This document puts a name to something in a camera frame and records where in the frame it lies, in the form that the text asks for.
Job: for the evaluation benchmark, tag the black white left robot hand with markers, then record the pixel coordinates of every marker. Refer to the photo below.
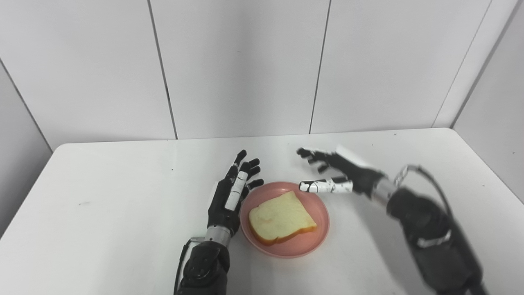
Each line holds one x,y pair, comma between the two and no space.
219,209

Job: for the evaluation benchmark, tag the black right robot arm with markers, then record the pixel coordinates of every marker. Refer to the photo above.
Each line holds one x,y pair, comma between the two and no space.
430,237

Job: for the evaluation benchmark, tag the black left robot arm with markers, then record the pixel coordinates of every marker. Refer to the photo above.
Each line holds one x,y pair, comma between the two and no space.
204,266

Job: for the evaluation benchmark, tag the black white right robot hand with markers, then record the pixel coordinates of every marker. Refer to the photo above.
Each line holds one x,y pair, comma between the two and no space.
360,176

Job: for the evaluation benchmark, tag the pink round plate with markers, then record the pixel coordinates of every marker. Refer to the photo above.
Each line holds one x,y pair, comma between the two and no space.
315,205

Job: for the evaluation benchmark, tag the slice of white bread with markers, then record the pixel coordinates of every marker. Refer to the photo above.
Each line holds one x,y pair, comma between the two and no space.
280,219

